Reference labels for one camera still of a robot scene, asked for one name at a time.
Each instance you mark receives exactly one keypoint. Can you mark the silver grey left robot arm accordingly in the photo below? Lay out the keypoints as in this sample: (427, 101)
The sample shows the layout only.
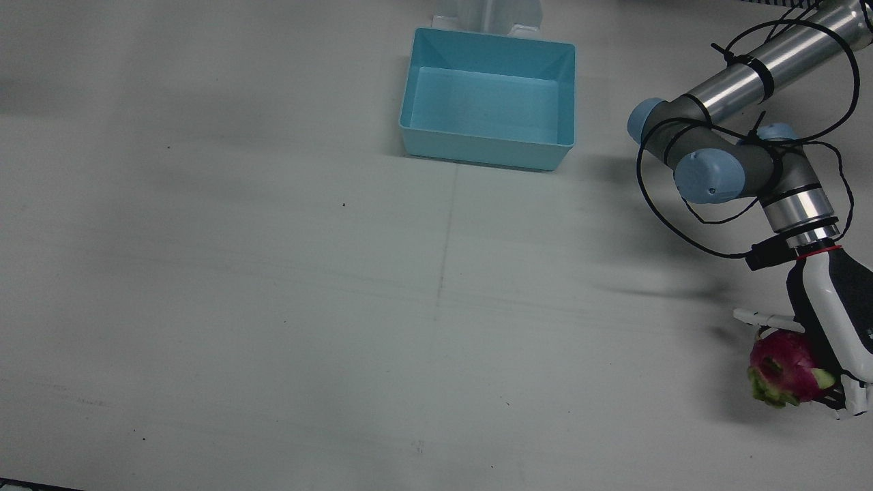
(743, 82)

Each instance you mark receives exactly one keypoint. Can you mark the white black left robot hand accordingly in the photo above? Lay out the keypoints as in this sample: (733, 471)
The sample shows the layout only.
(842, 307)

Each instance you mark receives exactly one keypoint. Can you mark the pink dragon fruit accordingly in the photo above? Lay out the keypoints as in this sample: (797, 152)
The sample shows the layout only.
(784, 365)

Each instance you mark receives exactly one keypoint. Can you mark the black wrist connector bracket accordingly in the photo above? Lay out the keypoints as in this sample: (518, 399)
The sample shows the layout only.
(767, 254)

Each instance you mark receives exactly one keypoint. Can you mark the light blue plastic bin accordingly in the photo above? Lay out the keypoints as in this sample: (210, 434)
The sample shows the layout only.
(477, 150)

